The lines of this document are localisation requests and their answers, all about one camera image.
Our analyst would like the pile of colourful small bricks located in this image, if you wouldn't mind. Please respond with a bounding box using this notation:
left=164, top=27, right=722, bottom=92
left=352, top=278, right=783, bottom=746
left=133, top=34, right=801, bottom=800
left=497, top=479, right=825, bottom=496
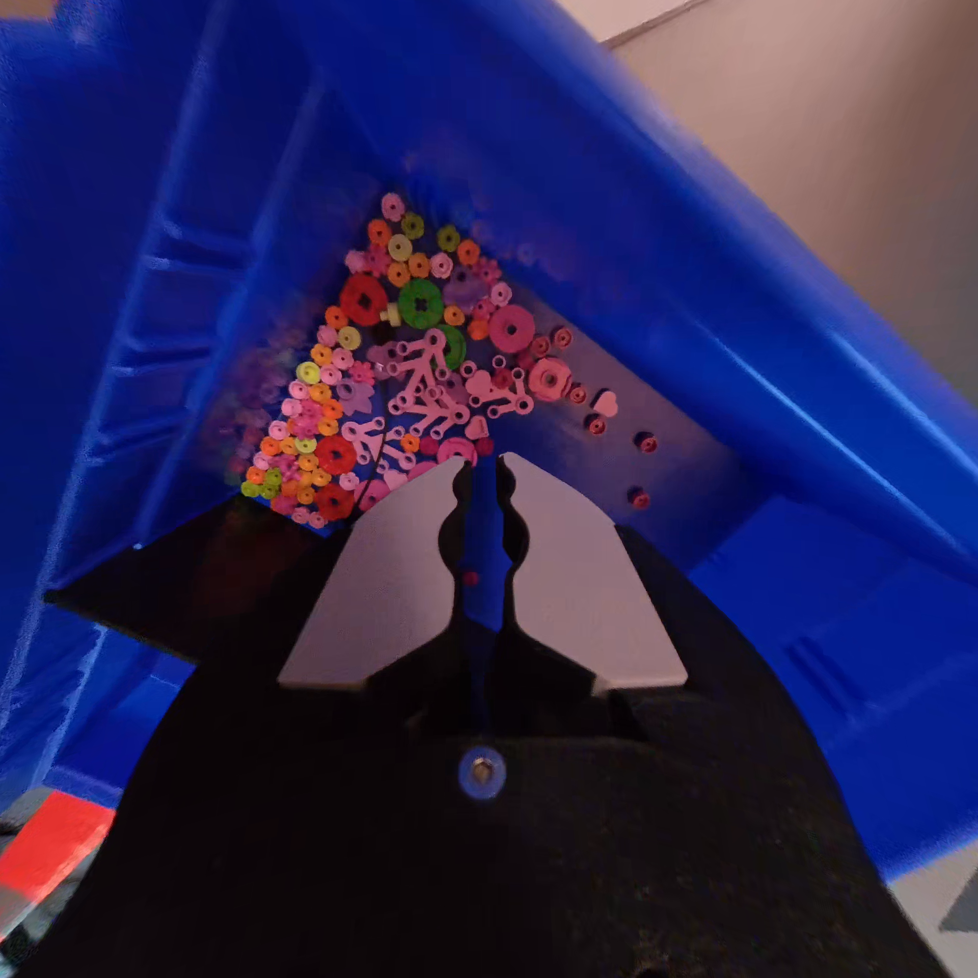
left=224, top=191, right=660, bottom=533

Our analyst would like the red brick heart frame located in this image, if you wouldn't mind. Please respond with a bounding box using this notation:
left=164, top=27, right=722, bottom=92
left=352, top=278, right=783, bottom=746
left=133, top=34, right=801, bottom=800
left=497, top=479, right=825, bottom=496
left=0, top=791, right=117, bottom=952

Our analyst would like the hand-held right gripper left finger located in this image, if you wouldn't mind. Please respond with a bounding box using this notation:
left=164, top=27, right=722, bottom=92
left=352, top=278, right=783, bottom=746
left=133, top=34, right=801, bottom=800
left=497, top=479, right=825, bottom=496
left=277, top=457, right=475, bottom=692

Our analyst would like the blue plastic bin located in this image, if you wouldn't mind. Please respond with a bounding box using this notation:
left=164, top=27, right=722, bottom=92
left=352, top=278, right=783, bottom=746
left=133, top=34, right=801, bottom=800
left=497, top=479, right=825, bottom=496
left=0, top=0, right=978, bottom=883

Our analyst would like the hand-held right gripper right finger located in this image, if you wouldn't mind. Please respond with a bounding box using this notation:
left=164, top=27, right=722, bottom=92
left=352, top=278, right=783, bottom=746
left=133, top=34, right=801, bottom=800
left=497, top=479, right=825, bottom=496
left=495, top=452, right=689, bottom=695

